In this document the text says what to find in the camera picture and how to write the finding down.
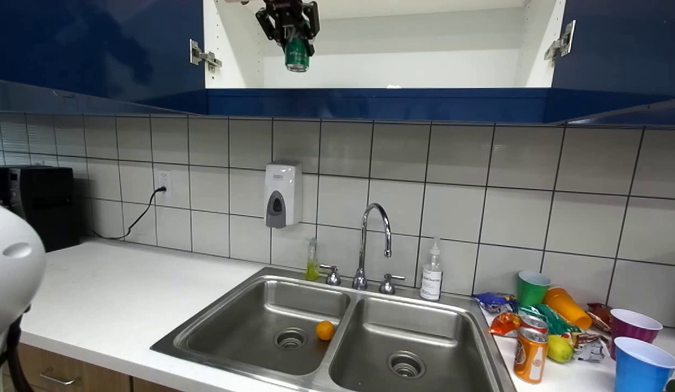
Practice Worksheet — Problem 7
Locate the blue snack bag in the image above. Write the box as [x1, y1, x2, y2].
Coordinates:
[472, 290, 517, 317]

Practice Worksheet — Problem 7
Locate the blue plastic cup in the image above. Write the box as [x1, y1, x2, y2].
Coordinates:
[613, 335, 675, 392]

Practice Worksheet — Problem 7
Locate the wooden base cabinet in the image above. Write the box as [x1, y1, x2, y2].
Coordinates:
[15, 341, 180, 392]

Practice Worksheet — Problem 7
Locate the yellow-green apple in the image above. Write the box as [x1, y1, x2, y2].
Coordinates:
[544, 333, 577, 365]

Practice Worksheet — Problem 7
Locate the black coffee machine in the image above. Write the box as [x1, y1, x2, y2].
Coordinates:
[0, 166, 84, 252]

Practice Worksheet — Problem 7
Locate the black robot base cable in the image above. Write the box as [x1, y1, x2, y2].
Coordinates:
[0, 309, 38, 392]

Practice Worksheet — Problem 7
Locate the green sprite can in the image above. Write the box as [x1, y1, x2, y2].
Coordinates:
[282, 35, 314, 74]

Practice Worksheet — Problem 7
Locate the orange soda can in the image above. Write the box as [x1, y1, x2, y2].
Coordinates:
[511, 321, 551, 386]

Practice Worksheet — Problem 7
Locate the chrome gooseneck faucet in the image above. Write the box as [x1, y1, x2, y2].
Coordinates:
[319, 200, 408, 295]

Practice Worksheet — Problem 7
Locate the open white-interior wall cabinet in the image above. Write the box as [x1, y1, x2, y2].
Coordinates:
[143, 0, 675, 126]

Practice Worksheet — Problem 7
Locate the white wall outlet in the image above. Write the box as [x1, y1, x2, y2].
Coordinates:
[153, 168, 172, 209]

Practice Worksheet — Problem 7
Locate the green plastic cup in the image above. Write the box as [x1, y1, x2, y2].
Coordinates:
[515, 267, 553, 309]

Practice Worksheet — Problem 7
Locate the metal drawer handle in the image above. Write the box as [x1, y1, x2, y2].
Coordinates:
[38, 371, 78, 390]

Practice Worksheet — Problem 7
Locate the orange plastic cup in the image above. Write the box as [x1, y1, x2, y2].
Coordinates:
[544, 284, 594, 333]

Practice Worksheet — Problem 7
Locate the white pump bottle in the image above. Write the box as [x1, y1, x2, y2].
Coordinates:
[418, 236, 447, 303]

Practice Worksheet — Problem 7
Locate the white wall soap dispenser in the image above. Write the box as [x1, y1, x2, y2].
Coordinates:
[261, 160, 306, 231]

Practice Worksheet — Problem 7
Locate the glossy blue cabinet door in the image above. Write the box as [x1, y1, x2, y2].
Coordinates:
[551, 0, 675, 126]
[0, 0, 210, 118]

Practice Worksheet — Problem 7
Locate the silver foil wrapper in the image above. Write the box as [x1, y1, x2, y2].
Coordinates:
[571, 331, 611, 363]

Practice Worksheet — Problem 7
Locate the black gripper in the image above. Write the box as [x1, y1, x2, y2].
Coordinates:
[252, 0, 323, 45]

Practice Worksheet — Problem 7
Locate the stainless steel double sink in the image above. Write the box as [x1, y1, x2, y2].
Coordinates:
[151, 266, 519, 392]

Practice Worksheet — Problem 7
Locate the green snack bag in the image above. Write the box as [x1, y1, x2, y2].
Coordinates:
[519, 303, 572, 337]

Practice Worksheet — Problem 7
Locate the orange snack bag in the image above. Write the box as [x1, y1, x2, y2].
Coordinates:
[489, 309, 522, 337]

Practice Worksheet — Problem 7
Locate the small orange ball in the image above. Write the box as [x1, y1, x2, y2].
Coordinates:
[314, 320, 337, 344]

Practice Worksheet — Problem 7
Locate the black power cord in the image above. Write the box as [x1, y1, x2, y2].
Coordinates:
[89, 185, 171, 241]

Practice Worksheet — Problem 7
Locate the purple plastic cup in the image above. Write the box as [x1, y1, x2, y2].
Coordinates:
[608, 307, 665, 358]

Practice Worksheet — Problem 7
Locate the metal cabinet hinge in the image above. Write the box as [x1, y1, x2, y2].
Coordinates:
[187, 37, 225, 76]
[542, 18, 579, 63]

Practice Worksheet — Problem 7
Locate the green dish soap bottle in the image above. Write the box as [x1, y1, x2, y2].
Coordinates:
[304, 236, 323, 282]

